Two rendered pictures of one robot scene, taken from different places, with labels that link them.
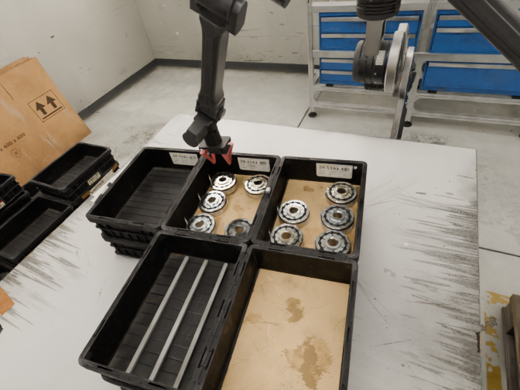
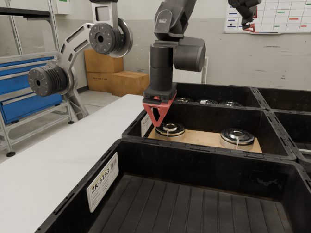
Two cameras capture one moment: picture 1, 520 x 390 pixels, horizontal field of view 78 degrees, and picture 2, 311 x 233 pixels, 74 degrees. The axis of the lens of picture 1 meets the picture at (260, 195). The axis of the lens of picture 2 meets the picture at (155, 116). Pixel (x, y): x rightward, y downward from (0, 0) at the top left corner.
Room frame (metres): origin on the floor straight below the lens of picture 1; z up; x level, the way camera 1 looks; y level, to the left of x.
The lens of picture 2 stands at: (1.03, 0.63, 1.18)
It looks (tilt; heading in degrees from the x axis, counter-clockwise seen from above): 23 degrees down; 261
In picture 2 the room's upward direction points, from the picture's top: straight up
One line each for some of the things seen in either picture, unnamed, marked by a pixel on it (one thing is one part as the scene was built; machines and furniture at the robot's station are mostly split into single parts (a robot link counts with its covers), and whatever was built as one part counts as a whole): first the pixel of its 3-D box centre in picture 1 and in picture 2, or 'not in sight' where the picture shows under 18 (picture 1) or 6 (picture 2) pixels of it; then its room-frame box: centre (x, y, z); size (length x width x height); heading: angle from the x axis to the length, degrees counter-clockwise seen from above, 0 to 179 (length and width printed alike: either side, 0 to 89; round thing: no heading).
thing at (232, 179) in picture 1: (223, 180); not in sight; (0.93, 0.13, 0.86); 0.10 x 0.10 x 0.01
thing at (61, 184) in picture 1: (90, 189); not in sight; (1.68, 1.09, 0.37); 0.40 x 0.30 x 0.45; 148
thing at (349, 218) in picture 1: (337, 217); (206, 102); (0.65, -0.23, 0.86); 0.10 x 0.10 x 0.01
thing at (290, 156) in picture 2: (226, 191); (202, 125); (0.80, 0.11, 0.92); 0.40 x 0.30 x 0.02; 156
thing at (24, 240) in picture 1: (46, 242); not in sight; (1.34, 1.30, 0.31); 0.40 x 0.30 x 0.34; 148
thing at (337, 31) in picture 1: (364, 52); not in sight; (2.40, -1.01, 0.60); 0.72 x 0.03 x 0.56; 58
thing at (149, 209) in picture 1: (155, 193); (190, 223); (0.93, 0.39, 0.87); 0.40 x 0.30 x 0.11; 156
